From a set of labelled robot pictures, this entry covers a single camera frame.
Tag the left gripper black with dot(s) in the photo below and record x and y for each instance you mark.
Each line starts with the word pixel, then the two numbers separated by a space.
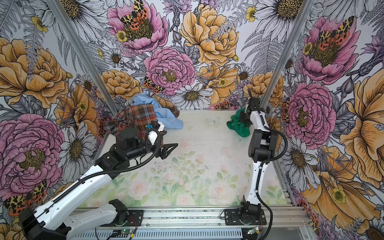
pixel 164 153

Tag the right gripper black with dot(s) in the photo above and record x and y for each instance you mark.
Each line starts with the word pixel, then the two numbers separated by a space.
pixel 242 119

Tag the green cloth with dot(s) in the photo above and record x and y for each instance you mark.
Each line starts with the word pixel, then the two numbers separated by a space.
pixel 239 124

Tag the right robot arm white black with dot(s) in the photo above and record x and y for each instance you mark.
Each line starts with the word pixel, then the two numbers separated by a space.
pixel 262 148

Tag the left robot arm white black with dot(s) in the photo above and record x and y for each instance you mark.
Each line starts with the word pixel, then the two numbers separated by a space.
pixel 55 220

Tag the light blue cloth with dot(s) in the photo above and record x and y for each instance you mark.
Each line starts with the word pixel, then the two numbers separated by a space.
pixel 163 114

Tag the red plaid cloth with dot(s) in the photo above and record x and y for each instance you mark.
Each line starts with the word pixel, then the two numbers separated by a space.
pixel 136 117

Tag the brown patterned cloth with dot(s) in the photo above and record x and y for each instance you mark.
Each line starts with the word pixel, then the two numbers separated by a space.
pixel 165 103

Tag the left green circuit board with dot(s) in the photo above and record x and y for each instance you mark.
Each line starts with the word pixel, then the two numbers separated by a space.
pixel 124 234

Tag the green circuit board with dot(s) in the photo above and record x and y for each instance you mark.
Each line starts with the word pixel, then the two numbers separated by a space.
pixel 124 234
pixel 255 230

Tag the right green circuit board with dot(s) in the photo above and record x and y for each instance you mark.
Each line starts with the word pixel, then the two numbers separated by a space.
pixel 255 230

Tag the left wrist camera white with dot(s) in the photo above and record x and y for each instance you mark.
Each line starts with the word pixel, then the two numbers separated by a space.
pixel 155 130

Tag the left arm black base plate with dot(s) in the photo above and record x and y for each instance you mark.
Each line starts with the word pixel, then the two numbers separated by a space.
pixel 130 216

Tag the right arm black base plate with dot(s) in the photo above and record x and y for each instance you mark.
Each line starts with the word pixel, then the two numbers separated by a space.
pixel 232 217

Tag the right corner aluminium post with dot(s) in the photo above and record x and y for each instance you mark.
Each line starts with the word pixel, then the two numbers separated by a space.
pixel 291 40

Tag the corner aluminium post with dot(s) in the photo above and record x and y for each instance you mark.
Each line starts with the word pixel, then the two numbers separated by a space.
pixel 69 29
pixel 291 40

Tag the aluminium front rail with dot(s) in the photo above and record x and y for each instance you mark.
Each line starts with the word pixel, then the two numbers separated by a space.
pixel 283 222

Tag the left corner aluminium post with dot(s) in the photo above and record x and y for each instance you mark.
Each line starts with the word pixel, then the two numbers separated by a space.
pixel 69 29

